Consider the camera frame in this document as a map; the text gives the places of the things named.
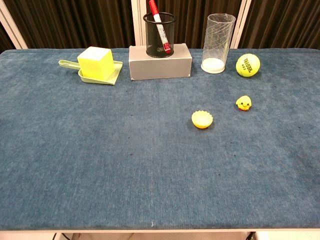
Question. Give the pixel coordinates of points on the white frame post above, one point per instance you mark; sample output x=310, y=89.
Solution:
x=241, y=27
x=138, y=22
x=12, y=26

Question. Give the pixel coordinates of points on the small yellow rubber duck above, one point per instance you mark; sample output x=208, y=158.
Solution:
x=243, y=102

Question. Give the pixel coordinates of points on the yellow-green tennis ball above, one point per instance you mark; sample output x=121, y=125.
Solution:
x=248, y=65

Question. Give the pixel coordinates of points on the clear plastic cylinder tube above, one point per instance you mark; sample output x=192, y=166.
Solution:
x=218, y=45

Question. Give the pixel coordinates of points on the blue table cloth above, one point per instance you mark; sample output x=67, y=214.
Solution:
x=160, y=140

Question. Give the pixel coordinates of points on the yellow plastic scalloped toy dish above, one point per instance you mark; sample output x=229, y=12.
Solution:
x=201, y=120

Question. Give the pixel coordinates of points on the dark pleated curtain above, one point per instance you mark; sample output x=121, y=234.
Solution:
x=75, y=22

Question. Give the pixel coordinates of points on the grey cardboard box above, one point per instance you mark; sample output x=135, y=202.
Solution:
x=160, y=66

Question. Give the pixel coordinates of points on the yellow-green sponge cube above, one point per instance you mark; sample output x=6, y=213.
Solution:
x=96, y=62

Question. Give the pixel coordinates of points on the black mesh pen holder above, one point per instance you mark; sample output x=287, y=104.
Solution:
x=153, y=40

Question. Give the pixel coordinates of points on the red whiteboard marker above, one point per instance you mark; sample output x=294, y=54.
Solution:
x=161, y=30

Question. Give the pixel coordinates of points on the light green dustpan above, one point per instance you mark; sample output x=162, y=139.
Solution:
x=110, y=76

